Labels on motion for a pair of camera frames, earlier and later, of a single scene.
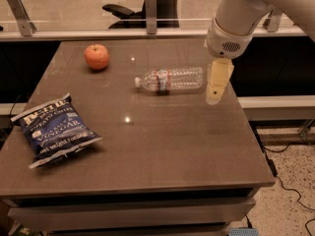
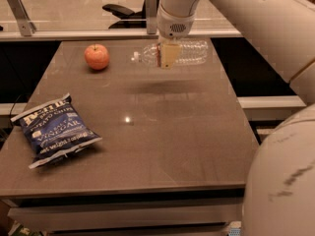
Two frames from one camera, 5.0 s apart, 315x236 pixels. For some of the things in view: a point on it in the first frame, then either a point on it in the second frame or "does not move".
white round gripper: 225,43 -> 174,26
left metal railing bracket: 27,27 does not move
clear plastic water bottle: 171,80 -> 194,52
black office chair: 166,10 does not move
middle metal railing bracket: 151,11 does not move
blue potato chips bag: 55,130 does not move
